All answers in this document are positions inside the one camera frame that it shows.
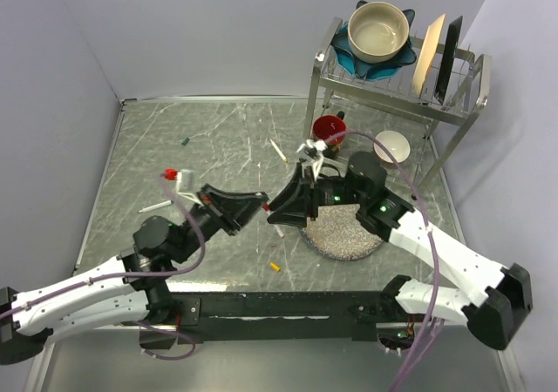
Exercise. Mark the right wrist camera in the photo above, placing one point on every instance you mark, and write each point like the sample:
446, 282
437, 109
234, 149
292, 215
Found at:
313, 151

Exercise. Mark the blue flower-shaped bowl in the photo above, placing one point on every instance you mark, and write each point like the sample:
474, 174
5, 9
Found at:
360, 69

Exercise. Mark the white pen green tip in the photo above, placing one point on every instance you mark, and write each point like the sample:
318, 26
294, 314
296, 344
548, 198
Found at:
154, 207

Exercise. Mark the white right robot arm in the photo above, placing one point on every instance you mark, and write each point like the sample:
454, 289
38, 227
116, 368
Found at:
488, 298

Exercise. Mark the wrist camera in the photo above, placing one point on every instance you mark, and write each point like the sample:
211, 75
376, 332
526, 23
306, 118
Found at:
313, 151
183, 180

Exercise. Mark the large beige bowl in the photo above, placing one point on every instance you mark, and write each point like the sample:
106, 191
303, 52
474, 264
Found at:
377, 31

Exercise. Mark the cream plate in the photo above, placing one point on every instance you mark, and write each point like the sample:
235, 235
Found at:
426, 55

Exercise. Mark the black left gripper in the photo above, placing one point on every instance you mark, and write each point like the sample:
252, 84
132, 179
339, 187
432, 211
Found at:
240, 207

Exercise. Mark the yellow pen cap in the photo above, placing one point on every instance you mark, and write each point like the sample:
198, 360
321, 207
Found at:
275, 267

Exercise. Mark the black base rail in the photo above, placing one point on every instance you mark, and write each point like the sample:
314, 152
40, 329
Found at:
246, 316

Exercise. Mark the speckled ceramic plate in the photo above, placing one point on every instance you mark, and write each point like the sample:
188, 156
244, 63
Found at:
338, 235

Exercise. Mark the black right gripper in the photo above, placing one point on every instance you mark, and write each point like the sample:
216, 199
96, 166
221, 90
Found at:
291, 206

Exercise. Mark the small white bowl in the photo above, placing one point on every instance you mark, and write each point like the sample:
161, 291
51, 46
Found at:
396, 143

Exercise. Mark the white pen yellow tip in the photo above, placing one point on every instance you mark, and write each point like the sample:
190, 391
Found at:
278, 151

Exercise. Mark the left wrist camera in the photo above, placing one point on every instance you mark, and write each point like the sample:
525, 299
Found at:
183, 180

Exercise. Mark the red black mug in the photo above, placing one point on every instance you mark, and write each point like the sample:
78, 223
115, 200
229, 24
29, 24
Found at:
327, 126

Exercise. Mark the black plate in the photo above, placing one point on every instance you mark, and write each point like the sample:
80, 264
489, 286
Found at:
448, 55

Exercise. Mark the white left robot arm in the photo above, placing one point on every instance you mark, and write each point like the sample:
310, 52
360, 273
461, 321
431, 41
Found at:
131, 286

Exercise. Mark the steel dish rack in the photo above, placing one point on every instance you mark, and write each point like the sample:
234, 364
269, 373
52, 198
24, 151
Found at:
466, 97

